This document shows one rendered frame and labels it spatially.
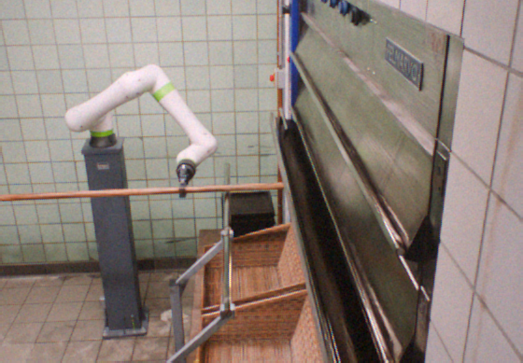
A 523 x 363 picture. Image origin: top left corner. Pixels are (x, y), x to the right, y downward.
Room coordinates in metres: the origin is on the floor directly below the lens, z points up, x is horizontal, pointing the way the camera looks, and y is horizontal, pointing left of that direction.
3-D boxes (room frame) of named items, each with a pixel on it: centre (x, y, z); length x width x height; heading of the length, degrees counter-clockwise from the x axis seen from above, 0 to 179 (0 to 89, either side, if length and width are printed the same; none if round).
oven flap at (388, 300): (1.76, -0.26, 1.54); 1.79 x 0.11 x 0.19; 2
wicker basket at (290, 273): (2.33, 0.04, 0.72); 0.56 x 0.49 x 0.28; 3
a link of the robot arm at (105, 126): (2.90, 0.84, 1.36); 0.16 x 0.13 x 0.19; 156
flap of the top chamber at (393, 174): (1.76, -0.26, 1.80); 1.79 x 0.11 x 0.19; 2
